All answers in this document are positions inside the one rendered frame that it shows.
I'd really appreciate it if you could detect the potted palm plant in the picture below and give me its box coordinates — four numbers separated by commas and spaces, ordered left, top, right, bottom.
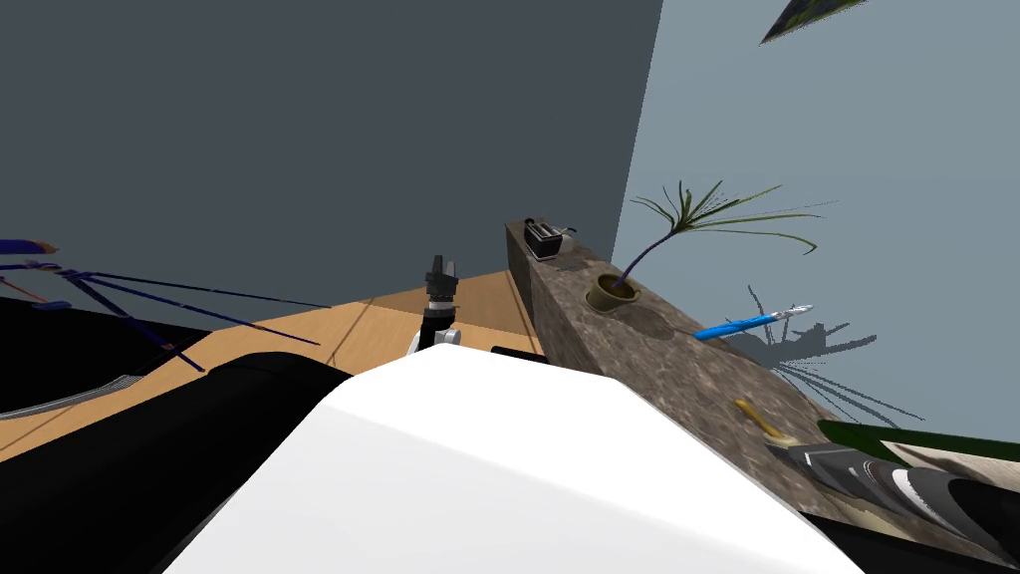
585, 180, 824, 315

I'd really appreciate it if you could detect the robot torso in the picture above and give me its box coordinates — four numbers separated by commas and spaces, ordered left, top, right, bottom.
162, 342, 867, 574

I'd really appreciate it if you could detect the black toaster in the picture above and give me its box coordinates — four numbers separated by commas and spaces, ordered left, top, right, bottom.
523, 216, 578, 263

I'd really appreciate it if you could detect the picture on wall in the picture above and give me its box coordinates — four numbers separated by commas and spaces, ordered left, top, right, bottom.
759, 0, 869, 46

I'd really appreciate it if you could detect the blue thin-rod rack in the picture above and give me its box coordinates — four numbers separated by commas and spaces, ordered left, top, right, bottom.
0, 237, 333, 375

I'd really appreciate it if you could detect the black furniture with grey trim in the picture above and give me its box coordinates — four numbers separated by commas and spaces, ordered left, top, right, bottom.
0, 295, 212, 422

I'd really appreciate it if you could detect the blue pen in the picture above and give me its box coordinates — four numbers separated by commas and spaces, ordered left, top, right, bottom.
693, 303, 815, 344

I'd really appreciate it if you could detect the gold-handled utensil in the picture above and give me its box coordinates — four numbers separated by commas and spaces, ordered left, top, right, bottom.
732, 398, 805, 447

